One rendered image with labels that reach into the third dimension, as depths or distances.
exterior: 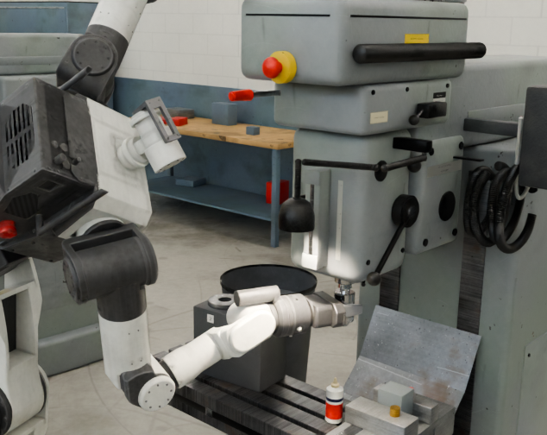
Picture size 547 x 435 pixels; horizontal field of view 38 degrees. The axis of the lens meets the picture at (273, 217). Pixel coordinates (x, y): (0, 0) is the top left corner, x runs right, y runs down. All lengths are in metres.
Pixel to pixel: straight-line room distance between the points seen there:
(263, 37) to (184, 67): 6.83
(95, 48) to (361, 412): 0.93
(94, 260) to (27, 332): 0.49
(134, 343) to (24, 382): 0.41
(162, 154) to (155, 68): 7.27
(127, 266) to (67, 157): 0.22
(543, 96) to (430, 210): 0.34
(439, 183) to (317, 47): 0.50
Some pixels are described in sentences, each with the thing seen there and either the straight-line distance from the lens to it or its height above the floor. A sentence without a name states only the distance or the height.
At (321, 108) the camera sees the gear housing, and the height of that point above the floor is 1.68.
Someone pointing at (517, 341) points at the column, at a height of 1.08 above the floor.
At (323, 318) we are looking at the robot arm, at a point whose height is 1.22.
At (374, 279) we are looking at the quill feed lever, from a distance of 1.64.
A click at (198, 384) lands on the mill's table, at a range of 2.11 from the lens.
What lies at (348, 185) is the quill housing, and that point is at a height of 1.52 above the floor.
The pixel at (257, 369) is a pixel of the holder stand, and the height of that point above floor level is 0.99.
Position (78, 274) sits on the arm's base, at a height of 1.42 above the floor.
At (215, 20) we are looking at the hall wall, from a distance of 8.04.
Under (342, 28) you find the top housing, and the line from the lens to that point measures 1.46.
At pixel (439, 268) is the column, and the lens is 2.09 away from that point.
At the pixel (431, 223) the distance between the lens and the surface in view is 1.82.
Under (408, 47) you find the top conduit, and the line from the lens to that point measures 1.57.
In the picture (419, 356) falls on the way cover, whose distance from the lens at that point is 2.14.
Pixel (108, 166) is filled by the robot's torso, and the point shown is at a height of 1.58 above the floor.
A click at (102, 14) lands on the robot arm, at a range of 1.72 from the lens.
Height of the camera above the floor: 1.84
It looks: 14 degrees down
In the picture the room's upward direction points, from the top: 1 degrees clockwise
